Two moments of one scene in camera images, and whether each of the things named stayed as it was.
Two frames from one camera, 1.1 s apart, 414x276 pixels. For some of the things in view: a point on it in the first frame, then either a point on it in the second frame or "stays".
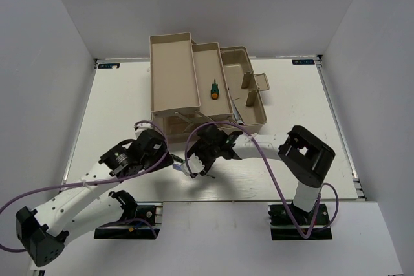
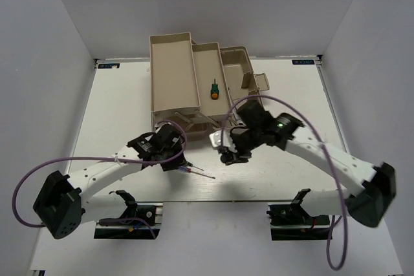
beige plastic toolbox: (196, 84) stays
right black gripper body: (208, 154) -> (245, 143)
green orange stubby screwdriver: (215, 91) stays
